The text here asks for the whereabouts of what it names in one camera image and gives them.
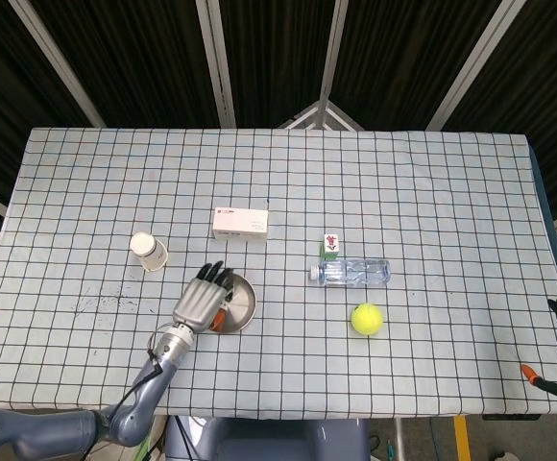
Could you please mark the white paper cup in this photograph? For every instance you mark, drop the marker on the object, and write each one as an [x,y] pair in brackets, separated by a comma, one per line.
[150,253]

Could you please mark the green white mahjong tile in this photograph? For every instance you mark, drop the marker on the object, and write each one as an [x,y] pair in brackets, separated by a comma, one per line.
[331,244]

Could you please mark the clear plastic water bottle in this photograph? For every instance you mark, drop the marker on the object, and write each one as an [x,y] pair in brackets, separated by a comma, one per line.
[355,273]

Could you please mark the checkered light blue tablecloth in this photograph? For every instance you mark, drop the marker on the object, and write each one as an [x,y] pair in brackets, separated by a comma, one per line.
[307,182]

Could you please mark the round metal plate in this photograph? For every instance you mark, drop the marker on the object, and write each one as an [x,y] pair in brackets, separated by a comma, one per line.
[242,302]

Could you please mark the triangular aluminium frame brace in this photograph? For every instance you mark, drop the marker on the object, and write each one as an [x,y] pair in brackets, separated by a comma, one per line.
[321,108]

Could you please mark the blue-grey robot torso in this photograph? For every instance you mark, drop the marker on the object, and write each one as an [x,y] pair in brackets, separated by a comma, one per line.
[269,442]

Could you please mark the aluminium frame post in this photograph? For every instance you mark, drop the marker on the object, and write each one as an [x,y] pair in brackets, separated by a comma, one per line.
[217,62]
[331,48]
[56,62]
[475,62]

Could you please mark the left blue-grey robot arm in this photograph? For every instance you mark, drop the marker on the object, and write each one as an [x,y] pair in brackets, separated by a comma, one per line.
[134,418]

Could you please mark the yellow tennis ball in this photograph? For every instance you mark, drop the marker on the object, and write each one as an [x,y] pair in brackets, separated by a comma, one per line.
[368,319]

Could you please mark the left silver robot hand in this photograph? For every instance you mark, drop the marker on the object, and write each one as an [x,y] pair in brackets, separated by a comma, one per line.
[197,302]

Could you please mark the white cardboard box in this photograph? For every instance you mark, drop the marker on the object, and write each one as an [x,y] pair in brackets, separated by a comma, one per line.
[240,225]

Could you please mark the blue table underlay cloth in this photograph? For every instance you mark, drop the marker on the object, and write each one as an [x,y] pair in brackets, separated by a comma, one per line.
[547,192]

